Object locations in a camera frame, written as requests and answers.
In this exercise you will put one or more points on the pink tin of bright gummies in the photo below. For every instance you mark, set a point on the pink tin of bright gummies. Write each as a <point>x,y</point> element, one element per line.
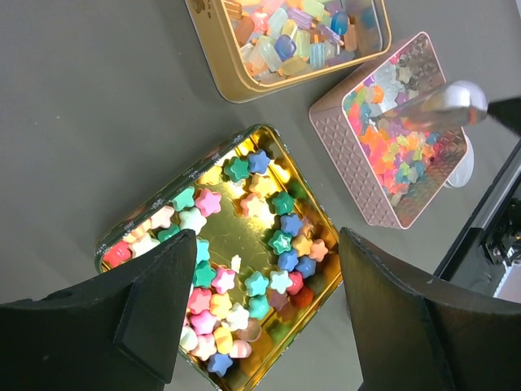
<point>392,174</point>

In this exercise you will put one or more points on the gold tin of pastel gummies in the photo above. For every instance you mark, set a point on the gold tin of pastel gummies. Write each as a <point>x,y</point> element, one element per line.
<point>255,48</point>

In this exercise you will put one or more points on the silver metal scoop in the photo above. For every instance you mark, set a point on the silver metal scoop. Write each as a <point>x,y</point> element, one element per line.
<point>446,107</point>

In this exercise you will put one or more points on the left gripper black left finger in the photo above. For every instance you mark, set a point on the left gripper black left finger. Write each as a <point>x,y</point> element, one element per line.
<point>119,330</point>

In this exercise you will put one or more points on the gold tin of star candies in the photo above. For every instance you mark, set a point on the gold tin of star candies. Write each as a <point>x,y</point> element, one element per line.
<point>266,254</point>

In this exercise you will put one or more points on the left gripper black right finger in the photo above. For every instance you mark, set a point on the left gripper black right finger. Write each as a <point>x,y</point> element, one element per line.
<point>415,331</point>

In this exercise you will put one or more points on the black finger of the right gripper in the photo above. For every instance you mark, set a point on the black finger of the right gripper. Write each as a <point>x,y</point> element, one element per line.
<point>507,112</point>

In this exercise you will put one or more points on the clear round jar lid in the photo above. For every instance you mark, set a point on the clear round jar lid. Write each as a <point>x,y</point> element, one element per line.
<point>462,174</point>

